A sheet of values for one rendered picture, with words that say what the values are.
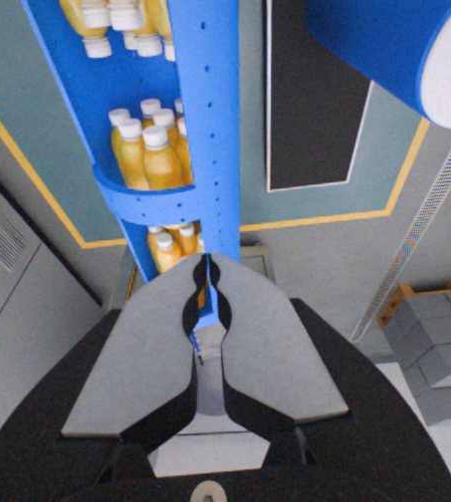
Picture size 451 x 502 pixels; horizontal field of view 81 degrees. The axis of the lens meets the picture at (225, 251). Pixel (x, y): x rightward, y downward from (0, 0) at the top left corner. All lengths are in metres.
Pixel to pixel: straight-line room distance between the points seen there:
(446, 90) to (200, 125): 0.50
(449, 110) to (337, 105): 0.94
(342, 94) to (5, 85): 1.73
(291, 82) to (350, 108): 0.35
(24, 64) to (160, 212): 1.49
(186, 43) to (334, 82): 1.27
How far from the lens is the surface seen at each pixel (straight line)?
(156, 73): 0.66
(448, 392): 3.52
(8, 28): 1.85
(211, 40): 0.40
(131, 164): 0.54
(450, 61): 0.71
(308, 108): 1.60
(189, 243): 0.72
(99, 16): 0.50
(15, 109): 2.00
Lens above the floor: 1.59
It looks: 43 degrees down
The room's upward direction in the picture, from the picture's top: 177 degrees clockwise
